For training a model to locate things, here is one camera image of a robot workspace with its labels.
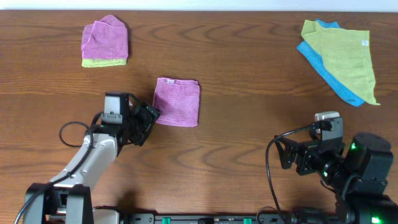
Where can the purple microfiber cloth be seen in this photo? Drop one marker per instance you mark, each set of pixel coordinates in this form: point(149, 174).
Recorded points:
point(178, 102)

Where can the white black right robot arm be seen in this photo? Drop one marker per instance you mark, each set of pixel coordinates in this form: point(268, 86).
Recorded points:
point(357, 178)

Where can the folded green cloth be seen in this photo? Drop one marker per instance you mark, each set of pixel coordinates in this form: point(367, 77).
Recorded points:
point(93, 63)

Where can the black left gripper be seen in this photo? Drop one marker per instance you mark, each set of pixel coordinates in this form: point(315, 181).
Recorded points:
point(142, 121)

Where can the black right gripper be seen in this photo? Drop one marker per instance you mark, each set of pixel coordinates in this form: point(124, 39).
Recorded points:
point(306, 152)

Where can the blue cloth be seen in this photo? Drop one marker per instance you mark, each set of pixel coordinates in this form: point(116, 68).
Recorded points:
point(326, 74)

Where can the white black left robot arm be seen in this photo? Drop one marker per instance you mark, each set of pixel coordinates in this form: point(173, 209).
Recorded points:
point(66, 198)

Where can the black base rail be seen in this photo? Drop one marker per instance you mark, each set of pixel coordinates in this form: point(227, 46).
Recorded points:
point(205, 218)

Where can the folded purple cloth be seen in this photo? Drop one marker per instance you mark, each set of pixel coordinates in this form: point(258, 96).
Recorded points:
point(105, 39)

